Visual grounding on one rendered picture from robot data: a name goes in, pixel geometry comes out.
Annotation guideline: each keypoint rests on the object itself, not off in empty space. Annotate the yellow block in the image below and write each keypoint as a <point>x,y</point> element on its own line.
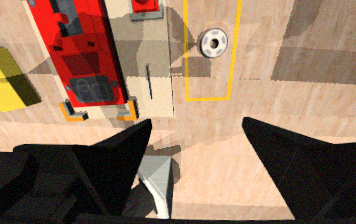
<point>15,91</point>

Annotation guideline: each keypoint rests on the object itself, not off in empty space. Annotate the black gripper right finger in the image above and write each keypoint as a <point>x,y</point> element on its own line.
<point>311,175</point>

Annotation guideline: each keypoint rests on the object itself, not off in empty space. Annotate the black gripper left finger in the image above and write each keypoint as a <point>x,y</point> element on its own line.
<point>108,168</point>

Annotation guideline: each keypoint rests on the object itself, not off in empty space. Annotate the yellow rectangular outline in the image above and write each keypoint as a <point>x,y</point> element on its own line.
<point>237,20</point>

